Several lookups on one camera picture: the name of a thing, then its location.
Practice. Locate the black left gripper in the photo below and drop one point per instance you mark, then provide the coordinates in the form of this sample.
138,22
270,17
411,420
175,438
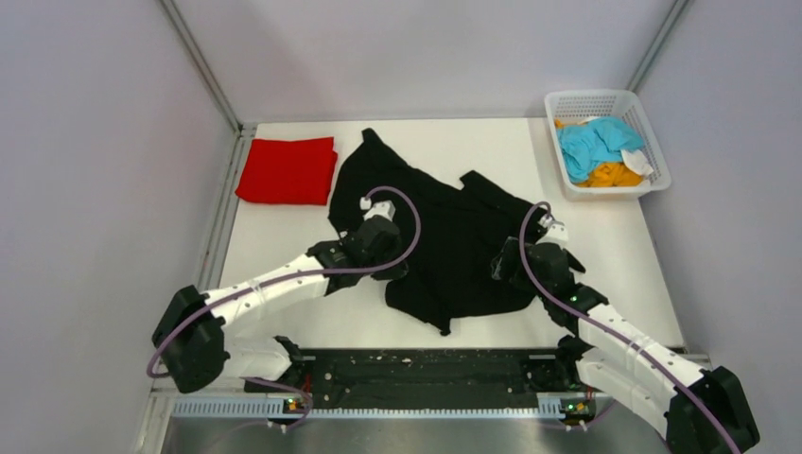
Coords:
397,270

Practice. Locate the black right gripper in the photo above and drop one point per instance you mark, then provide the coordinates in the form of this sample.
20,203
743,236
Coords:
500,264

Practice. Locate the black t shirt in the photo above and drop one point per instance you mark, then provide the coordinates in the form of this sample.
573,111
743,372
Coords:
462,231

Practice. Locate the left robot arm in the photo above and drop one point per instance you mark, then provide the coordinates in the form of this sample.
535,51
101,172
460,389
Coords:
204,335

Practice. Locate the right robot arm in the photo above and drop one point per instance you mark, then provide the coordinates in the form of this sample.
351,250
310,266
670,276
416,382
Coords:
693,409

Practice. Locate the folded red t shirt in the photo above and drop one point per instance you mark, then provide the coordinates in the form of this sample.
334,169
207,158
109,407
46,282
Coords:
297,172

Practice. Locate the orange t shirt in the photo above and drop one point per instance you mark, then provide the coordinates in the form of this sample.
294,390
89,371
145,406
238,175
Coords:
607,175

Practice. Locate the white garment in basket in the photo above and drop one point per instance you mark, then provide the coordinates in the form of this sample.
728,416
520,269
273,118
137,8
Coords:
637,162

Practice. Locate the blue t shirt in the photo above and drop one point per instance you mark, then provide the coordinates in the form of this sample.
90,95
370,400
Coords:
599,141

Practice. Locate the white plastic laundry basket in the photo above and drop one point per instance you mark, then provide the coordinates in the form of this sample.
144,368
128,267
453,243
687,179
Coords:
572,107

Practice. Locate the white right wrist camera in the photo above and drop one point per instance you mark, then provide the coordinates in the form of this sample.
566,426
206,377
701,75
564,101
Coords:
555,231

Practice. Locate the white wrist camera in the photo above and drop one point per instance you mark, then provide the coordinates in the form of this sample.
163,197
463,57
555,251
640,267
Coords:
372,209
555,231

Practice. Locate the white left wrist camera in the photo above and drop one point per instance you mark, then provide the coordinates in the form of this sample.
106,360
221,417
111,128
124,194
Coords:
372,209

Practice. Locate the aluminium corner rail left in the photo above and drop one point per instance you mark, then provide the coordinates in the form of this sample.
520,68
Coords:
203,69

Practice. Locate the aluminium corner rail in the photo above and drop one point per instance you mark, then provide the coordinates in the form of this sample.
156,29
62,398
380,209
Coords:
203,69
676,13

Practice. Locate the aluminium front rail frame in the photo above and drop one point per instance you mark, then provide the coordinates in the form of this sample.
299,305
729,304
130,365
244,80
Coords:
252,405

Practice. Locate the aluminium corner rail right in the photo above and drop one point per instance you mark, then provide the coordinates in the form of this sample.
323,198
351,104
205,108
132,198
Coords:
676,13

